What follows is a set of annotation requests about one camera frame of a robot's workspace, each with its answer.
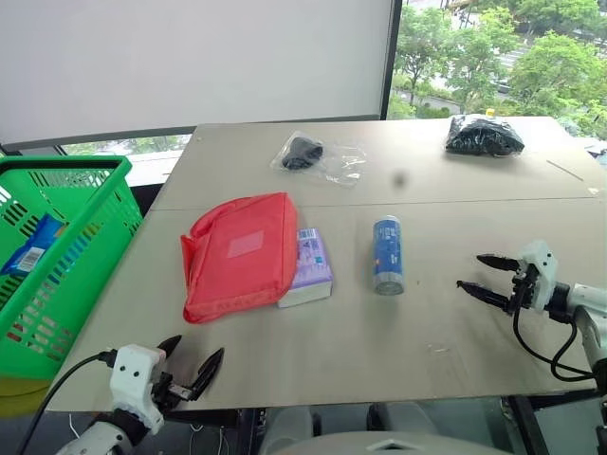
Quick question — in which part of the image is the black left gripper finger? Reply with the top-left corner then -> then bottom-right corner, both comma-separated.
189,347 -> 226,401
157,335 -> 183,374

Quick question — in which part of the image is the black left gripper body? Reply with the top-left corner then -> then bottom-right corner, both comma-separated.
150,371 -> 196,410

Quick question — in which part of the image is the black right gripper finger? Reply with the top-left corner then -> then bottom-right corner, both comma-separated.
475,253 -> 522,275
455,280 -> 514,313

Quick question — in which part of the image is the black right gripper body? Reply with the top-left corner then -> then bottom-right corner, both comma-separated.
506,264 -> 541,318

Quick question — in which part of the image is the green plastic shopping basket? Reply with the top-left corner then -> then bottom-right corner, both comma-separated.
0,155 -> 144,382

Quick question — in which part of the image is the olive-yellow plastic bowl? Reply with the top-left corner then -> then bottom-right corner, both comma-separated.
0,376 -> 57,419

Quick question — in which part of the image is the blue cylindrical roll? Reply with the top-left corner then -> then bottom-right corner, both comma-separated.
371,215 -> 406,297

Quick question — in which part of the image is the red fabric pouch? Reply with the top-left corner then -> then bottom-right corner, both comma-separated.
180,191 -> 300,325

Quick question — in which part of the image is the black bundle in plastic wrap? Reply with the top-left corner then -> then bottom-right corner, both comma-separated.
444,113 -> 525,158

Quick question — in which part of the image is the purple tissue pack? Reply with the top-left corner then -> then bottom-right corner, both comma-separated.
277,227 -> 335,309

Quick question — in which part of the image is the blue snack package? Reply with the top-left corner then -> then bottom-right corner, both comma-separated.
0,212 -> 67,279

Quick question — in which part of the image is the grey rounded shape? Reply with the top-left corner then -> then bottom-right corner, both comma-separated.
258,401 -> 504,455

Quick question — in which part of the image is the clear plastic bag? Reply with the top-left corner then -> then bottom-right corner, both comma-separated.
269,130 -> 369,189

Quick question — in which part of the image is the black item in clear bag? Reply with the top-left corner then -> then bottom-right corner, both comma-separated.
281,136 -> 325,171

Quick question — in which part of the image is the white roller blind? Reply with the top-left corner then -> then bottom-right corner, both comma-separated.
0,0 -> 396,146

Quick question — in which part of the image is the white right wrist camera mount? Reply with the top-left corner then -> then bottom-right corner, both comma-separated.
518,240 -> 559,313

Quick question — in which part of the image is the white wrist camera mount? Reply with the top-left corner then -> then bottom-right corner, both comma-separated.
518,240 -> 559,313
109,344 -> 166,435

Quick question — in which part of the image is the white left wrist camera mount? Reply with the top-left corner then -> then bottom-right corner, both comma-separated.
109,344 -> 166,435

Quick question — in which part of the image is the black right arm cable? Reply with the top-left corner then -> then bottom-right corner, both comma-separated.
511,305 -> 597,382

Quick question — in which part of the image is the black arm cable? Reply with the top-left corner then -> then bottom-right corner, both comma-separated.
15,349 -> 118,455
511,305 -> 597,382

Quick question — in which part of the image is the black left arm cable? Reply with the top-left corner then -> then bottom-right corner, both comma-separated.
15,349 -> 118,455

